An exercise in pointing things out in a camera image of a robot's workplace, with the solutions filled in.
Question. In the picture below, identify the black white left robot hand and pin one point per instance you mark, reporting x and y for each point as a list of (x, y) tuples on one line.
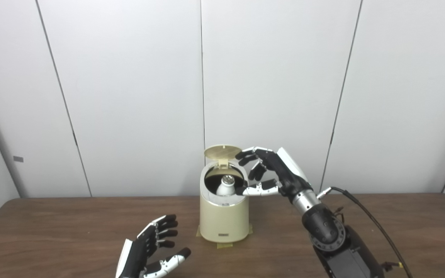
[(135, 256)]

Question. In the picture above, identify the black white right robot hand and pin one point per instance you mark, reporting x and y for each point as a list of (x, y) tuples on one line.
[(284, 172)]

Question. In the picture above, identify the small white plastic bottle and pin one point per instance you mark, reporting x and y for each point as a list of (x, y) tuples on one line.
[(226, 185)]

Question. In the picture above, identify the cream-colored lidded bin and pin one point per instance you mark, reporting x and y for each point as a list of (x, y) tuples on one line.
[(224, 220)]

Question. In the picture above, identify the small grey wall tag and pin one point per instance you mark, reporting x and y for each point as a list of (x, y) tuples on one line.
[(18, 158)]

